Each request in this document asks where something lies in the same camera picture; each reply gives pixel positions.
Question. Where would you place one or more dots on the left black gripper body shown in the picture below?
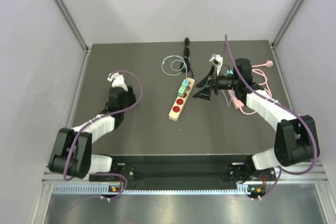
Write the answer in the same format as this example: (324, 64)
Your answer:
(129, 98)

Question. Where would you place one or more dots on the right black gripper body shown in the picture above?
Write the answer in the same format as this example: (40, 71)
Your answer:
(213, 83)

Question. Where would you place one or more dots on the teal plug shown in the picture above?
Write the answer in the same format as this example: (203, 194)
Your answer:
(185, 83)

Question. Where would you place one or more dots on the green plug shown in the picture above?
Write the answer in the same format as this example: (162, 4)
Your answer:
(181, 91)

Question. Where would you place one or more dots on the beige wooden power strip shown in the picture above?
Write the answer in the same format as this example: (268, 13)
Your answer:
(180, 102)

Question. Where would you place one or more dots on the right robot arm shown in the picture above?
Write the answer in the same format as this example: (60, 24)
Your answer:
(296, 138)

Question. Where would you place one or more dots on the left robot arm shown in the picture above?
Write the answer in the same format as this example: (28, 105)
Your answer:
(73, 147)

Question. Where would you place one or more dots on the pink power strip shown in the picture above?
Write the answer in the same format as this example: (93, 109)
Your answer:
(236, 102)

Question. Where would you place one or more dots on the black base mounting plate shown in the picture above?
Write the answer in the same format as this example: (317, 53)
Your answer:
(183, 172)

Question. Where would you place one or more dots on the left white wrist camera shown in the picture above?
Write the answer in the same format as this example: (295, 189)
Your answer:
(117, 81)

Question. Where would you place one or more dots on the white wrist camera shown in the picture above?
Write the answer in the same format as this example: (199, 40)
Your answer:
(217, 61)
(117, 81)

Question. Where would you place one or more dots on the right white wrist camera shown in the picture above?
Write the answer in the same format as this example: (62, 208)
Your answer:
(217, 61)

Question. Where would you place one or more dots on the slotted grey cable duct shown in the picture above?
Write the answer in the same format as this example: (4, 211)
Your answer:
(114, 189)

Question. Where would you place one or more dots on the aluminium frame rail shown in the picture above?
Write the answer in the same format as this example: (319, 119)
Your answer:
(71, 24)

